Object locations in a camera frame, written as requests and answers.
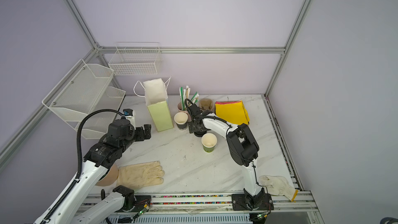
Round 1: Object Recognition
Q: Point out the brown pulp cup carrier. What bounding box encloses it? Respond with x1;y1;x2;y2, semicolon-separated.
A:
199;98;215;113

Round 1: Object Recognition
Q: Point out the black plastic cup lid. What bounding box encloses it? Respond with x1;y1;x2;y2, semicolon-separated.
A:
193;131;207;138

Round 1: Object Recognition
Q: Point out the aluminium mounting rail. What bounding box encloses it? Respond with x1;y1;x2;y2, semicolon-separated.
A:
60;190;319;217

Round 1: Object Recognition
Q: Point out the white mesh shelf lower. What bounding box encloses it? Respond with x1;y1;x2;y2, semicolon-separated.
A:
68;86;125;140

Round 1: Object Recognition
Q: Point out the cream leather work glove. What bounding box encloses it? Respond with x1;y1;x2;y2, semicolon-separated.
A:
117;161;165;190

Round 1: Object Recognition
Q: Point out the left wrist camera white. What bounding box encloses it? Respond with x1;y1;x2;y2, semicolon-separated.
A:
123;108;136;128

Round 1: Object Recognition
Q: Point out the brown bowl with green bits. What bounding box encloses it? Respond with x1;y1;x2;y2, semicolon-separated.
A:
96;164;119;187

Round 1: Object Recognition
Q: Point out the white wire basket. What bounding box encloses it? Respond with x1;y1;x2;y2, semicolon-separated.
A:
108;42;162;76

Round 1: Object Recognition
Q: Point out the black paper coffee cup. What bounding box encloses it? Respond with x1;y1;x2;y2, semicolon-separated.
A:
174;112;188;130

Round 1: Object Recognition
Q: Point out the white cloth glove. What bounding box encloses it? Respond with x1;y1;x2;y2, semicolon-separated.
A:
259;175;298;201

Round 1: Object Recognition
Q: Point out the yellow napkin stack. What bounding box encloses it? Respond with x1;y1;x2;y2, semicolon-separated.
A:
215;101;250;125

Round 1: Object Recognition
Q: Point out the green wrapped straw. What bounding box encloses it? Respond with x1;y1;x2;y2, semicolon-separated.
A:
179;87;184;106

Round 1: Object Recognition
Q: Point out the green paper coffee cup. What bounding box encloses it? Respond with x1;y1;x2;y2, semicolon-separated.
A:
201;133;218;152

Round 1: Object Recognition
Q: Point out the green paper takeout bag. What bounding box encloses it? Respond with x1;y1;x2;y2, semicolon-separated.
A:
133;78;174;132

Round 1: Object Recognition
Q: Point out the white wrapped straw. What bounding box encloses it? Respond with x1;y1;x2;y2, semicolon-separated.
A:
184;86;190;106

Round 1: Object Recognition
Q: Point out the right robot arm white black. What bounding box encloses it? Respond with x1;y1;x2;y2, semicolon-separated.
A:
184;99;274;212

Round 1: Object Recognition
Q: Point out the white mesh shelf upper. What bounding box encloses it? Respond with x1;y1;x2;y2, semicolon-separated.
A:
42;60;114;122

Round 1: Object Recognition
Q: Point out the white mesh shelf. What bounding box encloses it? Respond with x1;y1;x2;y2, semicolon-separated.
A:
68;86;125;140
42;60;114;122

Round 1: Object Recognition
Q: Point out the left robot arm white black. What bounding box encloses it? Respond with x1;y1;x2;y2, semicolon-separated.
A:
35;117;151;224

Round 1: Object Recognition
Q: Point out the pink straw holder cup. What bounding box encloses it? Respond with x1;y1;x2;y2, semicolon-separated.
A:
177;102;190;116

